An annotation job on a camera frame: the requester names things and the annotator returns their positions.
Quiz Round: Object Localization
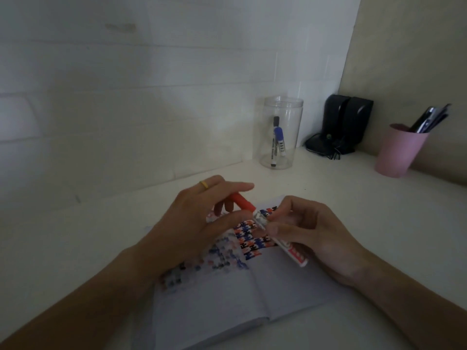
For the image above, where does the person's right hand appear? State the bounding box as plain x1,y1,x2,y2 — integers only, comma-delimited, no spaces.
255,195,370,289

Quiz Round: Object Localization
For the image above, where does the person's left hand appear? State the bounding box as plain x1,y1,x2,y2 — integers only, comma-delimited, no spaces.
138,175,256,282

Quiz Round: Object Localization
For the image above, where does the red marker cap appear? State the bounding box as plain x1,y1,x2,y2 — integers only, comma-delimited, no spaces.
228,192,257,214

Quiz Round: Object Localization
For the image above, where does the white marker with red label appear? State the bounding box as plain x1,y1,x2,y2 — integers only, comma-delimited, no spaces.
253,210,309,269

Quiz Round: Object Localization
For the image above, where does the person's right forearm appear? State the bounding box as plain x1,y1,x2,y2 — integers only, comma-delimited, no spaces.
348,251,467,350

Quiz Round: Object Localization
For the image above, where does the person's left forearm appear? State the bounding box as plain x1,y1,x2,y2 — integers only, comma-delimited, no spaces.
0,248,165,350

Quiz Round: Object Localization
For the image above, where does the black whiteboard marker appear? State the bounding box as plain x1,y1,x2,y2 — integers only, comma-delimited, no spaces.
270,116,280,168

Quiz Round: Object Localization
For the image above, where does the open notebook with coloured pattern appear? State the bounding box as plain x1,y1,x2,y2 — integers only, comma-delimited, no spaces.
145,195,341,350

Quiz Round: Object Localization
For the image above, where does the clear plastic jar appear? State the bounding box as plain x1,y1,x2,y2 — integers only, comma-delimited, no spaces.
259,96,304,170

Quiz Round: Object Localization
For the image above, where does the blue whiteboard marker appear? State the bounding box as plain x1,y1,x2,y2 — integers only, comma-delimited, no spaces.
274,127,286,158

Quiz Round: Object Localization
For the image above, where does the black speaker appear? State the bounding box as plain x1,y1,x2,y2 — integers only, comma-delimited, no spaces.
341,97,374,154
323,94,351,142

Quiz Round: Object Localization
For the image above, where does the pink plastic cup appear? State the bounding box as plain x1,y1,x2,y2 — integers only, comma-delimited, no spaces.
375,122,431,178

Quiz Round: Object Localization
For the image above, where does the dark pen with silver clip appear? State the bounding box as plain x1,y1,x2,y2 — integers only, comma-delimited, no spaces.
409,106,438,134

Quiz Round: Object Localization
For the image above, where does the black cable bundle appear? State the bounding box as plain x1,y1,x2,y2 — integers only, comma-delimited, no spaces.
304,132,356,161

